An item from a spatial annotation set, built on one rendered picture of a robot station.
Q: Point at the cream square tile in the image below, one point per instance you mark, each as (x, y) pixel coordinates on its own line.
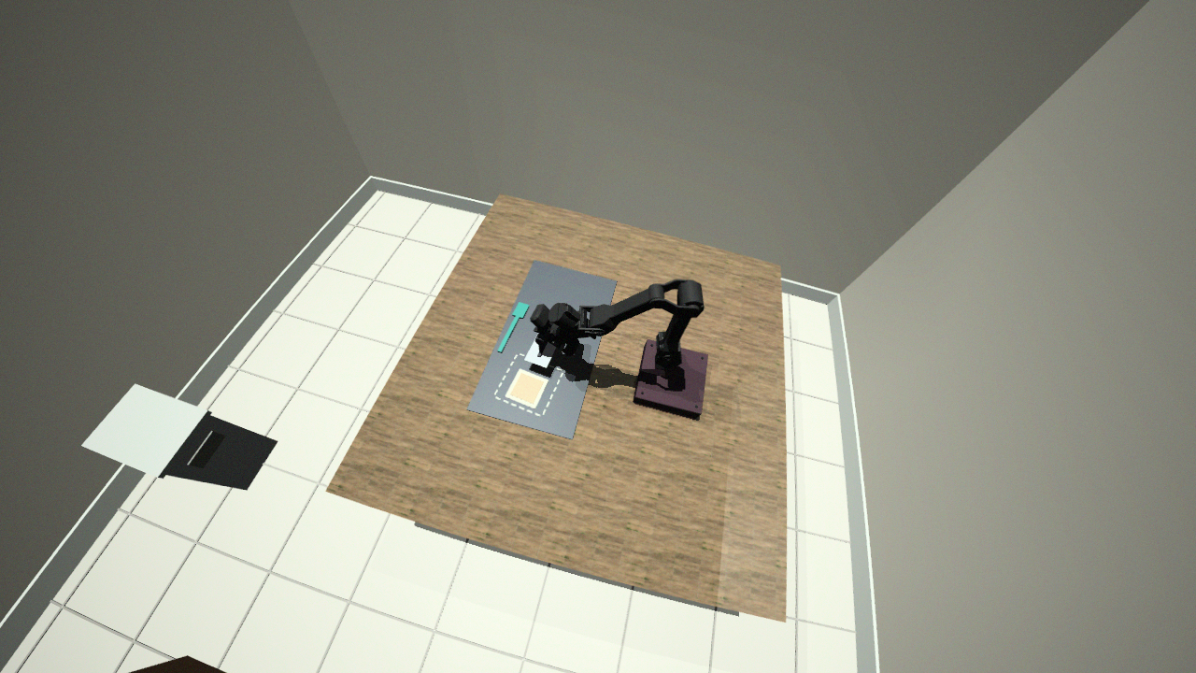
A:
(527, 388)

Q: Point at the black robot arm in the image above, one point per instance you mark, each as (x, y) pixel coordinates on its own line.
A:
(604, 318)

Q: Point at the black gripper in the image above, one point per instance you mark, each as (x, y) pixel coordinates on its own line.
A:
(557, 335)

